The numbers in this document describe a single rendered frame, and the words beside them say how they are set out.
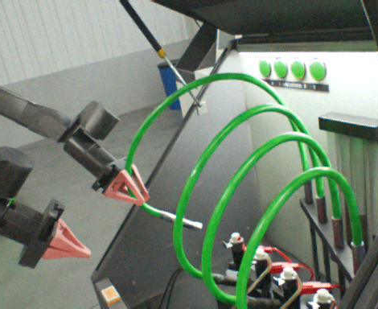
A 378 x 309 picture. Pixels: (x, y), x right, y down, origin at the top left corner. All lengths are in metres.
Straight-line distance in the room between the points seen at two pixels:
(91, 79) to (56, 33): 0.91
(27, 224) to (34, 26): 6.65
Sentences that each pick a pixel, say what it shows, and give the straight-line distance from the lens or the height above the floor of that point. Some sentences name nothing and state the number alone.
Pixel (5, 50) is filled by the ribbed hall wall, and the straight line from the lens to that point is 7.18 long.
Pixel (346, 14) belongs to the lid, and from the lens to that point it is 0.83.
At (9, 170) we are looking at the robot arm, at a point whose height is 1.39.
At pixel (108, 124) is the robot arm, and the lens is 0.88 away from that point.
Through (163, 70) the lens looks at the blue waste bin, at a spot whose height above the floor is 0.69.
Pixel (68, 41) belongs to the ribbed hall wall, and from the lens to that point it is 7.38.
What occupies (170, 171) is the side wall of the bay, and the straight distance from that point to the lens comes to 1.10.
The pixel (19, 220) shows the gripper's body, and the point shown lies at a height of 1.30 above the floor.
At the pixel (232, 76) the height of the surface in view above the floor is 1.41.
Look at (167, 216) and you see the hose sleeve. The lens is 0.90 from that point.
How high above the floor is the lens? 1.55
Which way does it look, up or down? 20 degrees down
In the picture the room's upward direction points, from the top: 12 degrees counter-clockwise
